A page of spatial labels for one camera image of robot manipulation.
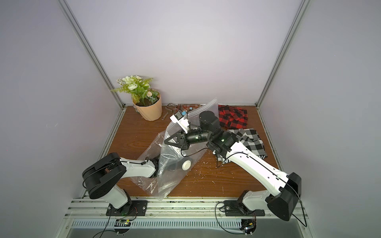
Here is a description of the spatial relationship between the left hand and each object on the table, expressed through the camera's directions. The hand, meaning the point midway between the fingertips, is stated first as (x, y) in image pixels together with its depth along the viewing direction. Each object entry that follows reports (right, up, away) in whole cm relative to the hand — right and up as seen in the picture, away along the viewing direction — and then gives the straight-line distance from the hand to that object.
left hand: (194, 162), depth 85 cm
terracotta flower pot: (-30, +30, +16) cm, 45 cm away
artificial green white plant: (-35, +45, +8) cm, 57 cm away
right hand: (-11, +19, -29) cm, 36 cm away
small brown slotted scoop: (-20, +35, +33) cm, 52 cm away
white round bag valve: (-4, +3, -14) cm, 14 cm away
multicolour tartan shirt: (-5, +34, +29) cm, 45 cm away
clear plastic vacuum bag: (-12, +5, -25) cm, 28 cm away
